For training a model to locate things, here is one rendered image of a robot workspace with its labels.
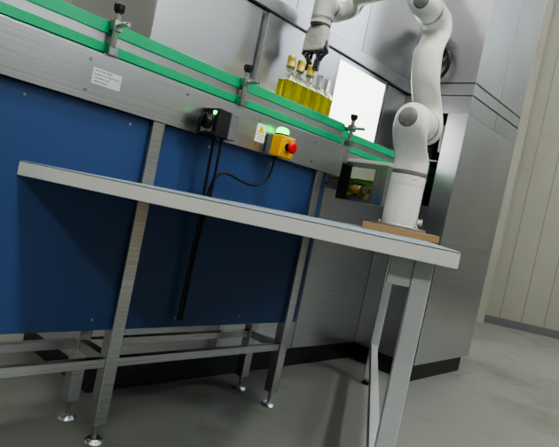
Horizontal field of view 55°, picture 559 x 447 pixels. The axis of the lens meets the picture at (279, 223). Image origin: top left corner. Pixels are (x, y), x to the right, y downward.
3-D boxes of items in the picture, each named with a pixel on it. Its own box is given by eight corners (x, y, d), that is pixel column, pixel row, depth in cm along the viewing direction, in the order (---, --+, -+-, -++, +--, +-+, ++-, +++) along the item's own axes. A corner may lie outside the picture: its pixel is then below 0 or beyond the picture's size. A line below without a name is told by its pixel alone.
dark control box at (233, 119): (216, 141, 164) (222, 113, 164) (234, 143, 159) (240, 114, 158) (196, 135, 158) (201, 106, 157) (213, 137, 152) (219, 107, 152)
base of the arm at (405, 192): (425, 233, 194) (436, 183, 193) (424, 233, 175) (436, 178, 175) (373, 222, 199) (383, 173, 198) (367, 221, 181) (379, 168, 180)
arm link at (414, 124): (430, 180, 188) (445, 113, 187) (413, 172, 173) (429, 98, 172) (398, 176, 195) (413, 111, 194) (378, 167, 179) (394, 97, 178)
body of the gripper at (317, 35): (304, 21, 212) (299, 50, 213) (325, 19, 205) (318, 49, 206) (316, 28, 218) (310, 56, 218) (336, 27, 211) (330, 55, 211)
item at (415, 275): (370, 383, 263) (401, 240, 261) (365, 590, 114) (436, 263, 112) (351, 379, 265) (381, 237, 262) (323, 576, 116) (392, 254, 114)
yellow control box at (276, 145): (276, 159, 184) (280, 137, 184) (293, 160, 179) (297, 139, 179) (263, 154, 179) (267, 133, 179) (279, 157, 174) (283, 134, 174)
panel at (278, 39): (369, 147, 277) (382, 82, 276) (373, 148, 275) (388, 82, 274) (247, 98, 210) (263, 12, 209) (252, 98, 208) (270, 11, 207)
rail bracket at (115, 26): (114, 59, 137) (124, 8, 137) (129, 58, 132) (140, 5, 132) (99, 54, 134) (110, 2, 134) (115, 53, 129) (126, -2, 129)
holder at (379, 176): (347, 201, 235) (354, 167, 235) (402, 211, 217) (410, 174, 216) (324, 195, 223) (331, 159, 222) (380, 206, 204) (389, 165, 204)
